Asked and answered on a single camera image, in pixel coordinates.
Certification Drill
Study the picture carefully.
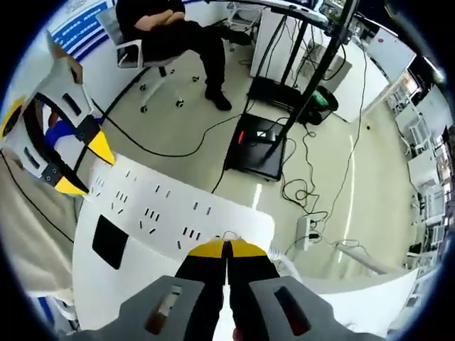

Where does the black square pad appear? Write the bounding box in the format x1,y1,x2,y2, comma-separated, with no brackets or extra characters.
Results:
91,214,129,270

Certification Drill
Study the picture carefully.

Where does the black bin green bag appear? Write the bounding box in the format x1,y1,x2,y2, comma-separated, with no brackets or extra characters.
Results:
304,85,339,125

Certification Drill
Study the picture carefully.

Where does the grey floor cable cover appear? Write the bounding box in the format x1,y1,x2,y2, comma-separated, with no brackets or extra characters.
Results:
329,240,407,275

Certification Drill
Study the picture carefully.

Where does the blue white wall poster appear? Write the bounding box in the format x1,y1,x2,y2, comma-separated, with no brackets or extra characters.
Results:
49,0,108,62

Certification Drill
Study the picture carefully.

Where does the long black floor cable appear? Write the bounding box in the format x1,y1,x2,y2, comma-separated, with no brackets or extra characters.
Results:
90,102,250,195

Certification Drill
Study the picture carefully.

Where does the row of white office desks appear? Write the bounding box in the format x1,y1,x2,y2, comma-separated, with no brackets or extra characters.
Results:
386,70,455,274

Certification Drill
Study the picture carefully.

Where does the white office chair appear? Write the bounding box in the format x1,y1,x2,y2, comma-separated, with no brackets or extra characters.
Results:
95,6,186,114

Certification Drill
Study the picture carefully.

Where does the tangled black floor cable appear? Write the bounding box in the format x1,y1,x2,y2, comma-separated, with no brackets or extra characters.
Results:
280,130,331,229

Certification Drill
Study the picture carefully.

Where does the thin black device cable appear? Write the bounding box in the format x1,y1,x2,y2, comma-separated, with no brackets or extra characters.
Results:
0,148,75,246

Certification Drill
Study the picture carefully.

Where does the white power strip cable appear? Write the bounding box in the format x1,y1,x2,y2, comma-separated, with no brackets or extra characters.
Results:
267,244,304,284

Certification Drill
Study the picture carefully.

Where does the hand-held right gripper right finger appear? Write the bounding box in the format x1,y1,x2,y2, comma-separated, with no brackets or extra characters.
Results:
226,239,338,341

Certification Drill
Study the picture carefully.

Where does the black rolling stand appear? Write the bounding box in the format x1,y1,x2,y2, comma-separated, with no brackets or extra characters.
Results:
247,10,311,107

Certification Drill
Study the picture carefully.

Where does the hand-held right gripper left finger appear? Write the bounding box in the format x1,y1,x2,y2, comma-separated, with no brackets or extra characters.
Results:
117,239,228,341

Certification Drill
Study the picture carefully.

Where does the white perforated sheet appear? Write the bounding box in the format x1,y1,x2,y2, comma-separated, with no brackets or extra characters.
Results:
82,155,277,264

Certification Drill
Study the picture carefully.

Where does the white panel red dot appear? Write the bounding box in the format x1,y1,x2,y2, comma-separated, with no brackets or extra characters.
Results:
368,27,417,72

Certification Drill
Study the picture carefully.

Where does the white floor power strip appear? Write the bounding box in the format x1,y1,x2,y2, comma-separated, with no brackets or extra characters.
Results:
296,215,321,250

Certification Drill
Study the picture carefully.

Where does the black floor case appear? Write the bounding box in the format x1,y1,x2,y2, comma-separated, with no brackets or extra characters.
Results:
225,112,287,183

